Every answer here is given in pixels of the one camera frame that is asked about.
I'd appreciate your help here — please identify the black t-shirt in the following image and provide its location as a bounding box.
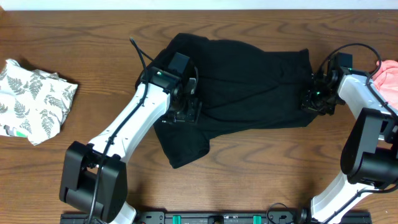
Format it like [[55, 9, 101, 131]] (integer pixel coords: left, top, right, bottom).
[[153, 33, 315, 169]]

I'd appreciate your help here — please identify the white fern-print fabric bag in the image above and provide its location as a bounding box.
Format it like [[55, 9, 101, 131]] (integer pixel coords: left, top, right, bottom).
[[1, 59, 78, 146]]

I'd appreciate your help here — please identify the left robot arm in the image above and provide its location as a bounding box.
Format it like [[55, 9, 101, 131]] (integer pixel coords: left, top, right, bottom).
[[59, 65, 201, 223]]

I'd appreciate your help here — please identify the pink garment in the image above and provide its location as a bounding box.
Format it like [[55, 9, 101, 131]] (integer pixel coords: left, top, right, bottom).
[[373, 60, 398, 109]]

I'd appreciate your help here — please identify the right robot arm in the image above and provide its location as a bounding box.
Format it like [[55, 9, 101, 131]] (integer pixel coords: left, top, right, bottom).
[[295, 66, 397, 223]]

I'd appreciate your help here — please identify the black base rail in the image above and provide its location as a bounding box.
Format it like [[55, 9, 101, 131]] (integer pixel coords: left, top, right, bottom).
[[60, 209, 373, 224]]

